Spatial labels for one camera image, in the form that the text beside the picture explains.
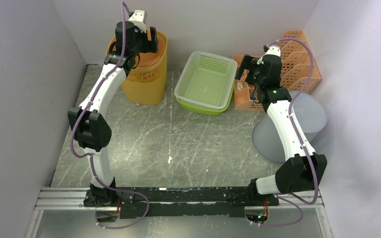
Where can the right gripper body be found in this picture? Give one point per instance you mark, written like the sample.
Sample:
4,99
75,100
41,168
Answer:
258,80

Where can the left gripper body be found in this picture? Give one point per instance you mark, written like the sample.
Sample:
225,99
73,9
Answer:
140,46

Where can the orange plastic bucket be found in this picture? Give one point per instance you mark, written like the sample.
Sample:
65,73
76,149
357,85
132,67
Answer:
142,60

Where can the large grey plastic bucket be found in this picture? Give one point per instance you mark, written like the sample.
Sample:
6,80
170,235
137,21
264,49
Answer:
311,116

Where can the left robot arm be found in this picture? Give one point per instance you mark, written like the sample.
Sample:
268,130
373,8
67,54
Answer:
87,121

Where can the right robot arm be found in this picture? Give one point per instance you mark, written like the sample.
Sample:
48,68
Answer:
303,167

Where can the orange plastic file organizer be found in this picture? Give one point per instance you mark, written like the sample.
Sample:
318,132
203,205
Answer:
294,73

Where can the yellow mesh waste basket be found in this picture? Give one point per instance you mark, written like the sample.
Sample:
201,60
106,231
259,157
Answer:
146,85

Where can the white perforated tray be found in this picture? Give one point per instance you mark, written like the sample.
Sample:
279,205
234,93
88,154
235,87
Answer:
206,80

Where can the green perforated tray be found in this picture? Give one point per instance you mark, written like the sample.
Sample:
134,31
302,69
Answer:
204,111

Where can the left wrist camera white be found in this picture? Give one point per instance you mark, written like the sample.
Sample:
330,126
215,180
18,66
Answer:
138,18

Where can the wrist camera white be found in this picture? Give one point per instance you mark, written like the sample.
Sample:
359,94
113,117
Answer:
272,50
138,18

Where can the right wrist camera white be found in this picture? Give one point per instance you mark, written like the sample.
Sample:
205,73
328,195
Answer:
272,50

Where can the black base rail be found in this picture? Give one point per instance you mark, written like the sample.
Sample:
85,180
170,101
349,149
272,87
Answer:
134,202

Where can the aluminium frame rail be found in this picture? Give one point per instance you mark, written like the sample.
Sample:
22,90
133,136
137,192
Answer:
71,198

